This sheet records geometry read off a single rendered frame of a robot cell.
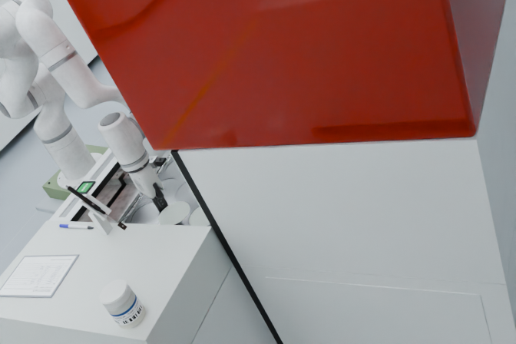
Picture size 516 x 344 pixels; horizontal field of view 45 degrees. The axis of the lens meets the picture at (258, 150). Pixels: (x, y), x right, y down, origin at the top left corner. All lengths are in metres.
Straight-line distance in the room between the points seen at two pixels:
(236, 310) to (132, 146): 0.53
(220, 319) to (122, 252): 0.32
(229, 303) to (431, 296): 0.53
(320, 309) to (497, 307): 0.46
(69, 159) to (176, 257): 0.81
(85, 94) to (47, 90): 0.49
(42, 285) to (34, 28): 0.68
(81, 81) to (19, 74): 0.37
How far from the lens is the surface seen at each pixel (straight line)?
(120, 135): 1.72
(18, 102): 2.13
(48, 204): 2.43
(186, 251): 1.59
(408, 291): 1.54
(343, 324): 1.74
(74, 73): 1.70
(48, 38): 1.71
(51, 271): 1.82
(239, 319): 1.77
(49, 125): 2.22
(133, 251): 1.69
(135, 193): 2.07
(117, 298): 1.44
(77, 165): 2.29
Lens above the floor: 1.94
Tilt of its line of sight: 33 degrees down
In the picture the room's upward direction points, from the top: 25 degrees counter-clockwise
